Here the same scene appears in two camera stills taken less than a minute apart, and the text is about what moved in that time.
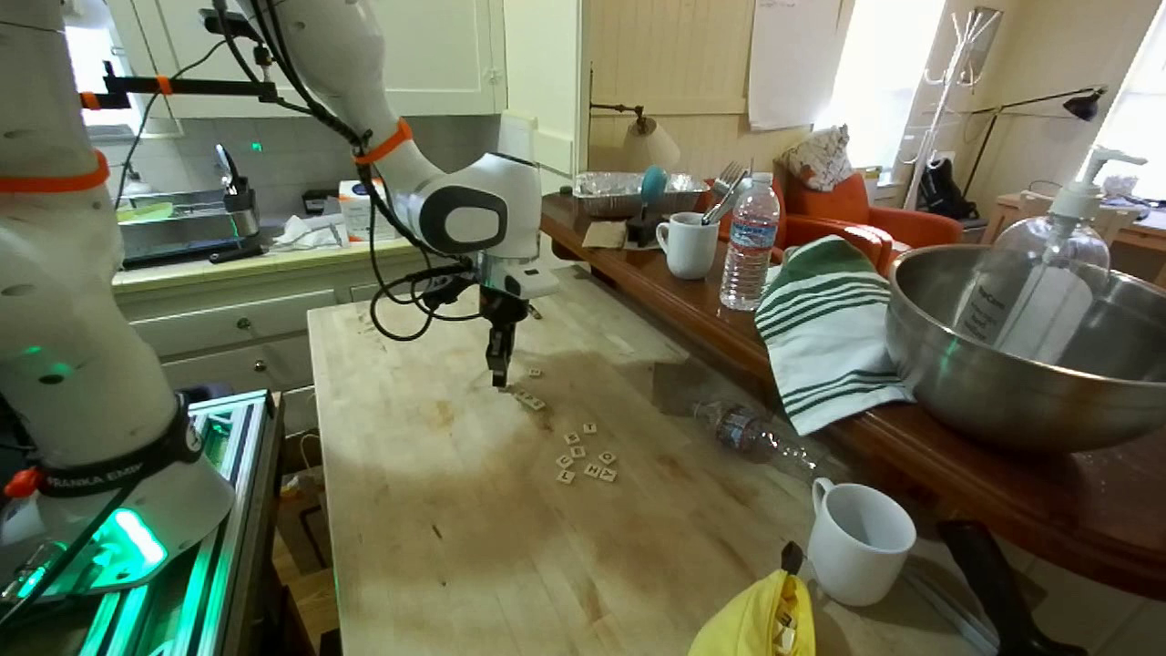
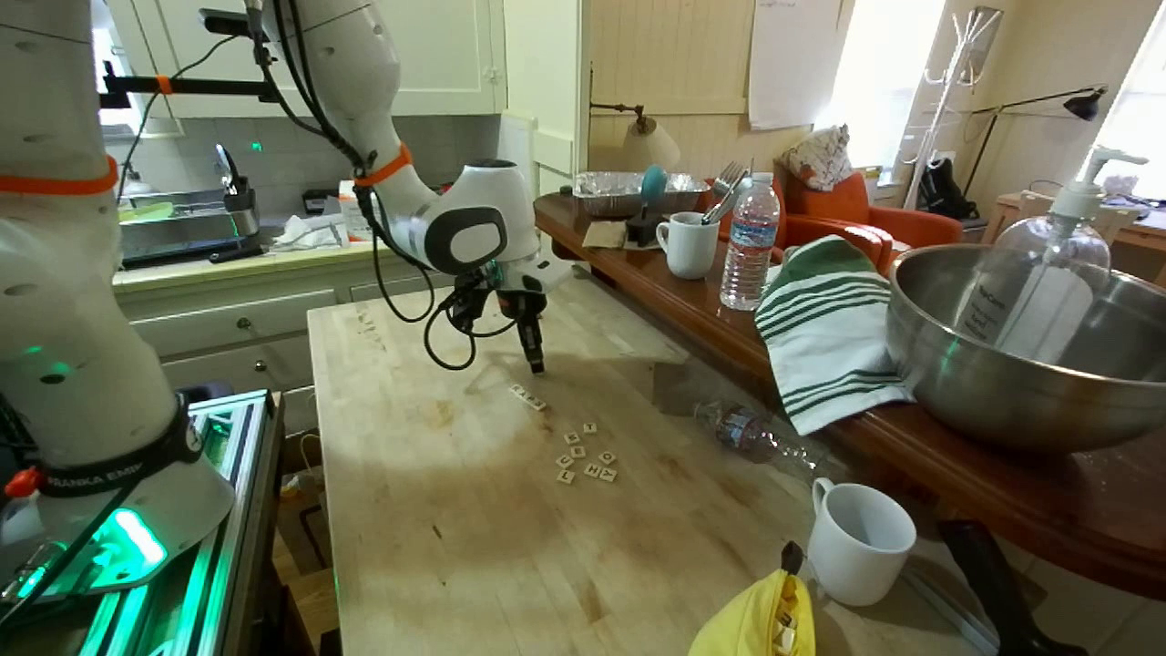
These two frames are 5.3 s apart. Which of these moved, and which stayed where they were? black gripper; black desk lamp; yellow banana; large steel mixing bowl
Moved: black gripper
Stayed: yellow banana; large steel mixing bowl; black desk lamp
